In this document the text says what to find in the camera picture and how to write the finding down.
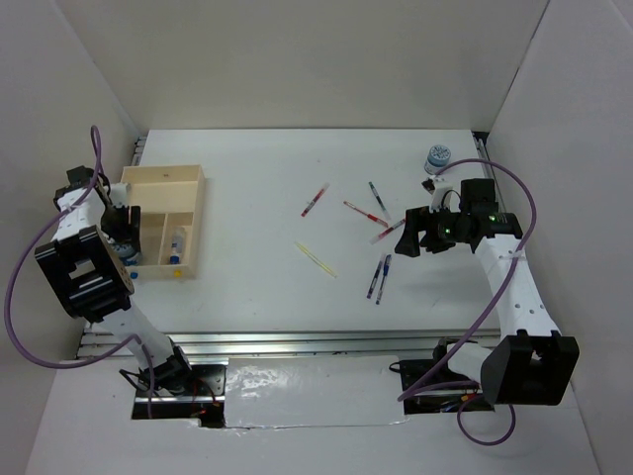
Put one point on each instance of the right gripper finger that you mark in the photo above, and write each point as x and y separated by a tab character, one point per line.
408	245
412	220

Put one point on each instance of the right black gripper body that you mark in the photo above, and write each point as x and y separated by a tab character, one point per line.
443	231

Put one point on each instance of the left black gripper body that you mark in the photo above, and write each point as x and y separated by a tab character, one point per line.
115	222

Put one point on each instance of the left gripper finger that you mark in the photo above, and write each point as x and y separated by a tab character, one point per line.
134	227
118	247

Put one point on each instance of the blue white tape roll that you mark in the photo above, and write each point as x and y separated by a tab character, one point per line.
133	256
438	157

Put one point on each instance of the blue cap glue bottle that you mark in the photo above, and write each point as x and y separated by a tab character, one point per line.
177	244

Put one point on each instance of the red pen with clear barrel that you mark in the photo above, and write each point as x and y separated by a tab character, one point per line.
315	199

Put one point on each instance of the yellow pen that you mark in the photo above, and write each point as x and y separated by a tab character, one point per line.
315	259

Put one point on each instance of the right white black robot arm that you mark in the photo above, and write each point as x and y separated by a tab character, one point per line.
533	362

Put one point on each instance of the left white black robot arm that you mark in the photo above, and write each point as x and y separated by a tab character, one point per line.
85	263

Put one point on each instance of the red clear pen right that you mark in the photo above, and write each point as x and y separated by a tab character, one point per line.
387	231

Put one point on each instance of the right blue pen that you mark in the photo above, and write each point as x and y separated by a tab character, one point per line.
385	272

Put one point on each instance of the blue pen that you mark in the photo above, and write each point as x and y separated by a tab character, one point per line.
376	275
385	272

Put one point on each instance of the cream compartment organizer tray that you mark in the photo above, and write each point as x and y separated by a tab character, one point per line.
169	197

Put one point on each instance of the left blue pen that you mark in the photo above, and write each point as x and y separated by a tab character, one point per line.
376	275

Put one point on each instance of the red pen with clip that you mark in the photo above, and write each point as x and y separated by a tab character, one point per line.
367	215

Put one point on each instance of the dark green pen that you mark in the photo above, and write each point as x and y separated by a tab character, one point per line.
379	200

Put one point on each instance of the white foil cover sheet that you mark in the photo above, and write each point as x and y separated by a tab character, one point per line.
312	392

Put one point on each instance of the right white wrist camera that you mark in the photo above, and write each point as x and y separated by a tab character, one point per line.
440	191

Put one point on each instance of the aluminium front rail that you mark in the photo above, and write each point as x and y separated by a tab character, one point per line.
226	344

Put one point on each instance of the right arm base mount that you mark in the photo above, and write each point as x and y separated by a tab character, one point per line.
444	392

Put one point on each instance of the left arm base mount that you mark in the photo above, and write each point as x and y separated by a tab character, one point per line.
202	401

